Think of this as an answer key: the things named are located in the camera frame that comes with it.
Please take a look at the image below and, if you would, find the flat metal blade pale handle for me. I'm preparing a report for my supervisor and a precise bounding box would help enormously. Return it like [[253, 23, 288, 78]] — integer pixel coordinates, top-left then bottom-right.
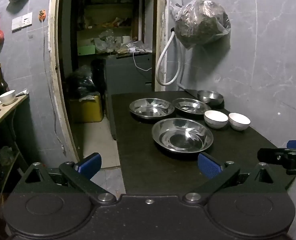
[[178, 84, 199, 98]]

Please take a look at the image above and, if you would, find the large bag of dried goods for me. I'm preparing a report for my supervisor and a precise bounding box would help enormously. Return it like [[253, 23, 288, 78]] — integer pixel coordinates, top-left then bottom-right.
[[175, 0, 231, 50]]

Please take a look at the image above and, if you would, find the pale door frame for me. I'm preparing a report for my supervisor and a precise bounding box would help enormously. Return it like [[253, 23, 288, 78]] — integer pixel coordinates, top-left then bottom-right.
[[47, 0, 169, 161]]

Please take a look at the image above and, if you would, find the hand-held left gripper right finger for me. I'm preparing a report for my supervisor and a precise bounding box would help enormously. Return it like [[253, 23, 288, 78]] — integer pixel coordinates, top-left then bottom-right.
[[182, 152, 288, 205]]

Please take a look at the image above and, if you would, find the black garbage bag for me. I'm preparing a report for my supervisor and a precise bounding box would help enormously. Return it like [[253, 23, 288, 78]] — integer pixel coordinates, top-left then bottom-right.
[[66, 64, 97, 101]]

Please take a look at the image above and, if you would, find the dark glass bottle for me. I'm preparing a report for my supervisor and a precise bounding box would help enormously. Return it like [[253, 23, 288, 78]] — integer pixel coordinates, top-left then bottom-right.
[[0, 63, 10, 101]]

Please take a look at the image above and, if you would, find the thin wall cable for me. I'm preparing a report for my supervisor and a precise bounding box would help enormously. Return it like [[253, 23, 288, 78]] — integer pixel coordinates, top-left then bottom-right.
[[41, 20, 65, 152]]

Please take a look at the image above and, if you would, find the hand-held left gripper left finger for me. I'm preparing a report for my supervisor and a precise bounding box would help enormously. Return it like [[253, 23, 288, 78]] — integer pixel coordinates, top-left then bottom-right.
[[13, 152, 117, 205]]

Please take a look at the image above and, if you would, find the cluttered storage shelf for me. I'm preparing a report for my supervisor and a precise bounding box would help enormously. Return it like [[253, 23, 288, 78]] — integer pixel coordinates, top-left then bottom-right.
[[73, 0, 154, 56]]

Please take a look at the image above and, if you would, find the white ceramic bowl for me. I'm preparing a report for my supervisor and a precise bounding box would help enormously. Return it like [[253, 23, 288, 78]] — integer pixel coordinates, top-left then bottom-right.
[[204, 110, 229, 129], [228, 112, 251, 131]]

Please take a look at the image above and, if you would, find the green box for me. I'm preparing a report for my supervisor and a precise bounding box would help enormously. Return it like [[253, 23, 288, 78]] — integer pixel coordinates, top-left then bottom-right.
[[78, 44, 97, 56]]

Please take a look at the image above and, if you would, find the grey cabinet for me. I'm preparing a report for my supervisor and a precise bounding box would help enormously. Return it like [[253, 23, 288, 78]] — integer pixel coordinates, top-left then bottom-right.
[[105, 52, 153, 117]]

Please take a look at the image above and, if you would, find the yellow bin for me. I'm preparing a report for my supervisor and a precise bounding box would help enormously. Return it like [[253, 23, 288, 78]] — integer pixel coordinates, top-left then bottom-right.
[[69, 92, 104, 124]]

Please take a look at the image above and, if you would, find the small white footed bowl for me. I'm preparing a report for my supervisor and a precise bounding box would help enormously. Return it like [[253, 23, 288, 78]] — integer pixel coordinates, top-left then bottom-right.
[[0, 90, 17, 106]]

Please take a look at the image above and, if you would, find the stainless steel bowl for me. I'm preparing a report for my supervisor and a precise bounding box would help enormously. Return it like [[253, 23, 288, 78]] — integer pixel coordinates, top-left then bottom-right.
[[197, 90, 224, 106]]

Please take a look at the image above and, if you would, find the wooden side shelf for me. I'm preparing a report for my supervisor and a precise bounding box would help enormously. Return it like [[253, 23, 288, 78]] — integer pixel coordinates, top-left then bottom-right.
[[0, 94, 30, 178]]

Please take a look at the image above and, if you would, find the white hose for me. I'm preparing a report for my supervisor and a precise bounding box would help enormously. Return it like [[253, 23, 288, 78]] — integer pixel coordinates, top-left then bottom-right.
[[155, 27, 184, 86]]

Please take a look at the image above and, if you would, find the white charger cable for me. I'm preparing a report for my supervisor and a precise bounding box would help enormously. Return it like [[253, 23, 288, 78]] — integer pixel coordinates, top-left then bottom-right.
[[129, 46, 152, 72]]

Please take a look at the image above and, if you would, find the stainless steel plate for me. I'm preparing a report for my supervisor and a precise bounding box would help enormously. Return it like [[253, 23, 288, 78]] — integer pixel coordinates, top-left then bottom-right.
[[151, 117, 214, 155], [172, 97, 212, 116], [129, 98, 175, 120]]

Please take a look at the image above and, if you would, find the white wall switch plate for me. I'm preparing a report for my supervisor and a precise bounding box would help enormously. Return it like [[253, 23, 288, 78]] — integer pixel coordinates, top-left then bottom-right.
[[11, 12, 33, 32]]

